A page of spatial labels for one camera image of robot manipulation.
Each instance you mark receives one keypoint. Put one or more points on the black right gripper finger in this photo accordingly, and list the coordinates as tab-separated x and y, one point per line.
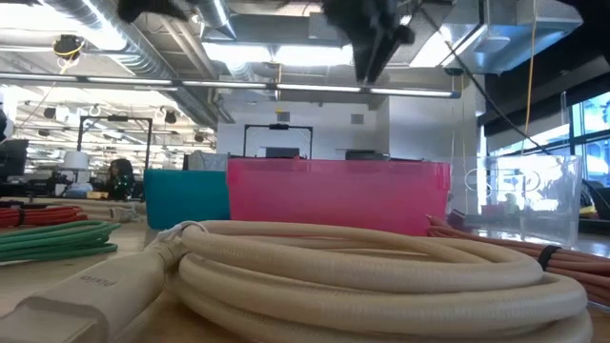
364	57
387	47

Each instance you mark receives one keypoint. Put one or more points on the long ceiling light bar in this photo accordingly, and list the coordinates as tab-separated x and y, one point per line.
229	85

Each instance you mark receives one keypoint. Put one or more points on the pink plastic bin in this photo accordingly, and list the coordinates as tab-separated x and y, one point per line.
333	197

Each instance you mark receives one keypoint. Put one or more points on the white lamp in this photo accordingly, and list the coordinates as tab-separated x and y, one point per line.
75	160

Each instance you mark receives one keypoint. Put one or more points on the person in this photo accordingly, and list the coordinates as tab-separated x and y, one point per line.
121	178

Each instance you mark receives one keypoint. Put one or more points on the dark monitor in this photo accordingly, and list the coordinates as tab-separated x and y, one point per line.
13	157

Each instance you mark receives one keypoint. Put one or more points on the teal plastic bin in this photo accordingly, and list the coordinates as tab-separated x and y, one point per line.
186	200

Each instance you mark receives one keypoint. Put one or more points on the clear plastic bin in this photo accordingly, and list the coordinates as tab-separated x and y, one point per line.
553	224

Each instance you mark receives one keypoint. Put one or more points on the black metal frame stand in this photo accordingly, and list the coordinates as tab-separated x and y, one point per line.
114	119
278	127

